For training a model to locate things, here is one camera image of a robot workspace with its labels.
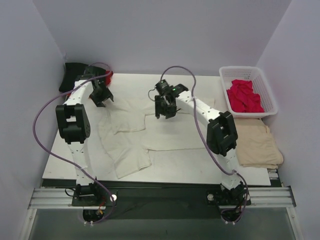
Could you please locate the cream white t-shirt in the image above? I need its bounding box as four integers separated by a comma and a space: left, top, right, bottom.
98, 97, 204, 179

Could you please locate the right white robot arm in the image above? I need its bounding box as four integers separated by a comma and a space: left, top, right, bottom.
154, 80, 242, 204

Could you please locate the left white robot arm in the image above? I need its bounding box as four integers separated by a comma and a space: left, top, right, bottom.
55, 62, 114, 206

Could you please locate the red folded t-shirt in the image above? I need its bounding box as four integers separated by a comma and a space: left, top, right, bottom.
104, 70, 114, 86

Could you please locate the black folded t-shirt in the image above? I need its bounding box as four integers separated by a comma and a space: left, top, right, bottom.
58, 62, 88, 93

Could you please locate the magenta crumpled t-shirt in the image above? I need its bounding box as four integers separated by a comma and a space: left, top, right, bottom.
226, 79, 265, 113

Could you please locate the white plastic basket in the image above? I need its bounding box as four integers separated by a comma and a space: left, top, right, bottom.
219, 66, 278, 119

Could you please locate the beige folded cloth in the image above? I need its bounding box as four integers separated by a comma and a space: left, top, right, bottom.
234, 118, 284, 169

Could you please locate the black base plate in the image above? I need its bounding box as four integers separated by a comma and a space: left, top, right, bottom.
71, 181, 251, 223

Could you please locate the aluminium mounting rail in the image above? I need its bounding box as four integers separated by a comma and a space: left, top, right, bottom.
28, 186, 296, 210

